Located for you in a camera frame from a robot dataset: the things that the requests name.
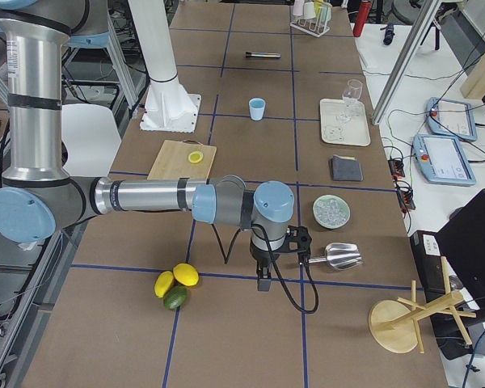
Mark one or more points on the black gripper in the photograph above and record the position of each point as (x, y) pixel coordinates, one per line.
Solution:
(261, 258)

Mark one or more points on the yellow lemon slice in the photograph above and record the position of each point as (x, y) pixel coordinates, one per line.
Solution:
(195, 157)

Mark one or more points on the metal muddler stick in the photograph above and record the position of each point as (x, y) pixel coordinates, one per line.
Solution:
(260, 55)

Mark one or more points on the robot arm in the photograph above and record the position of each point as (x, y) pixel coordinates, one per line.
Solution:
(38, 196)

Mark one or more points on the light blue cup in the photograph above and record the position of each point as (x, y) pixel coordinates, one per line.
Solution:
(257, 107)

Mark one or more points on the mint green plastic cup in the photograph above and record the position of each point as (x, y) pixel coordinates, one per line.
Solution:
(325, 13)

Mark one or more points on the cream white plastic cup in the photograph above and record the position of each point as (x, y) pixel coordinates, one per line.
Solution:
(308, 10)

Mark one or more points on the pink plastic cup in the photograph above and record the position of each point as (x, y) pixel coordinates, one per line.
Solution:
(298, 8)

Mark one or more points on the yellow plastic cup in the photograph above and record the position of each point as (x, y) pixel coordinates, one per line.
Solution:
(317, 6)

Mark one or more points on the metal ice scoop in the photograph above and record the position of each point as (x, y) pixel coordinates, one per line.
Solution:
(339, 256)

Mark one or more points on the green lime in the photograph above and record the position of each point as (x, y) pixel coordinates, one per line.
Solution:
(175, 297)

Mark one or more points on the green bowl with ice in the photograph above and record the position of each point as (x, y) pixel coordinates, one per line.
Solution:
(331, 211)

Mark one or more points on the grey folded cloth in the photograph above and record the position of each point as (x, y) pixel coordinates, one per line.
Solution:
(345, 168)

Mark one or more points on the wooden mug tree stand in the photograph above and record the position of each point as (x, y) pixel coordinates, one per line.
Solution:
(394, 324)

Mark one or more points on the wooden cutting board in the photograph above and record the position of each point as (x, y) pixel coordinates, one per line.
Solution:
(172, 161)

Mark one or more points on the beige bear tray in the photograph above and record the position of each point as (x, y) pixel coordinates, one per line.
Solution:
(334, 130)

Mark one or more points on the clear wine glass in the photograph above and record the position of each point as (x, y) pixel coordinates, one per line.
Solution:
(351, 94)

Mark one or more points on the black computer monitor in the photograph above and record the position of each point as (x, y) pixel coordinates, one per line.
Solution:
(462, 241)

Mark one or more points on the near teach pendant tablet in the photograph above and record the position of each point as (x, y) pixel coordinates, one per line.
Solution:
(442, 160)

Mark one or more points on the teach pendant tablet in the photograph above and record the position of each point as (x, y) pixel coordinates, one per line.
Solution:
(451, 118)
(442, 160)

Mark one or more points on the white chair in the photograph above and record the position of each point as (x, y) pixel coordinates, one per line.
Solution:
(91, 138)

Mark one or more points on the far teach pendant tablet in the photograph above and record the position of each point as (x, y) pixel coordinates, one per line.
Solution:
(451, 118)

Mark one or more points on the black folded umbrella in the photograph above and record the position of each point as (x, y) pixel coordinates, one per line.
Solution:
(388, 34)

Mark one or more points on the red cylinder bottle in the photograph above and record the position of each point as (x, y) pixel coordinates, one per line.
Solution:
(361, 18)

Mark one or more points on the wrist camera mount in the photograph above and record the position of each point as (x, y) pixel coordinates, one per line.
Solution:
(297, 240)

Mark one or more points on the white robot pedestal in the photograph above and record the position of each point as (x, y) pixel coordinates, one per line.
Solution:
(168, 106)

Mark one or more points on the white wire cup rack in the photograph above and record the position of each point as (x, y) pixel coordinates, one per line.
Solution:
(310, 26)

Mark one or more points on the aluminium frame post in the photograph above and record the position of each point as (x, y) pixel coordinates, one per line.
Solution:
(415, 36)

